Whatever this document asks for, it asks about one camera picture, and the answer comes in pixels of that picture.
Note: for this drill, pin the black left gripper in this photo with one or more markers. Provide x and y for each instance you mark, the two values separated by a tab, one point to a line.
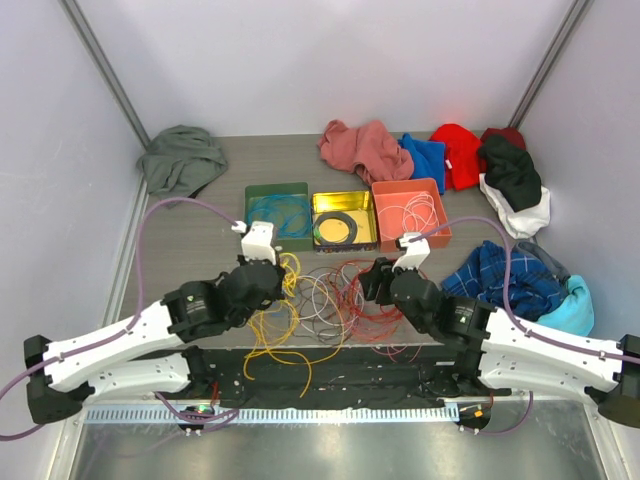
277	293

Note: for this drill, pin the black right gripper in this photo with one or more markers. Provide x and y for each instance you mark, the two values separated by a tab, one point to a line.
382	273

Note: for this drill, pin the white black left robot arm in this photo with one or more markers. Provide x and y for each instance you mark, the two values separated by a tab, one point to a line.
150	352

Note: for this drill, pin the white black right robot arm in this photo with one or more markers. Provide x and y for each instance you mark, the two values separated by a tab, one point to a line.
498	352

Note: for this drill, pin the yellow metal tin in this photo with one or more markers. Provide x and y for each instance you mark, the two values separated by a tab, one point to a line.
344	222

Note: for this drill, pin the orange plastic tray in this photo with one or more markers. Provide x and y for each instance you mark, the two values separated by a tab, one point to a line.
406	206

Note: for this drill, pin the green plastic tray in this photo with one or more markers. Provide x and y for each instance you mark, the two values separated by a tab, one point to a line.
287	206

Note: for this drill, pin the blue plaid cloth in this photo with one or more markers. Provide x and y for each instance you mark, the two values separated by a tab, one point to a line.
533	290

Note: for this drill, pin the pink cloth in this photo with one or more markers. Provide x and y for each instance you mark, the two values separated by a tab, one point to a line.
369	151

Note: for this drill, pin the grey green cloth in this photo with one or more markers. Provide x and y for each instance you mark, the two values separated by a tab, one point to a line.
181	161

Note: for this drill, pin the grey denim cloth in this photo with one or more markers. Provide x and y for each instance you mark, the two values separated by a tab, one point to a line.
534	250

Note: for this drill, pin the white cloth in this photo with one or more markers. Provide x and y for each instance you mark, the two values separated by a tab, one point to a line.
523	224

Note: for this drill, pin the black cloth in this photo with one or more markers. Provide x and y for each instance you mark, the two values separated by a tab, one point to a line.
511	171

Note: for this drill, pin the dark red cloth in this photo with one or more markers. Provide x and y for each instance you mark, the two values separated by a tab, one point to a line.
512	135

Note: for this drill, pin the light blue cloth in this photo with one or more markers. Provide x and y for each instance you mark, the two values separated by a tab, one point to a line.
575	315

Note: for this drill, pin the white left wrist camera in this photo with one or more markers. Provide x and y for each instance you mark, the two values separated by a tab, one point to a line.
257	241

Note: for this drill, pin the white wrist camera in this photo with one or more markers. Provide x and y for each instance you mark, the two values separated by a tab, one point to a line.
415	249
257	241

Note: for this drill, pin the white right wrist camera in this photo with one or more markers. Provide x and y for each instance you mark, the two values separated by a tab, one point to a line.
415	249

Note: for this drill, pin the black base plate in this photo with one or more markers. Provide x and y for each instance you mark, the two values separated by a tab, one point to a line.
316	378

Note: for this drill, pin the white slotted cable duct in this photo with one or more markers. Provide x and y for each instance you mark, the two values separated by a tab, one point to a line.
157	414

